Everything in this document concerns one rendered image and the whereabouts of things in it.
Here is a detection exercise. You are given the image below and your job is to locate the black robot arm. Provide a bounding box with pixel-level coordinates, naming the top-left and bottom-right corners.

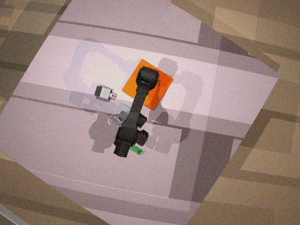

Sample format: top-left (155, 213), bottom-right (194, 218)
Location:
top-left (114, 66), bottom-right (159, 158)

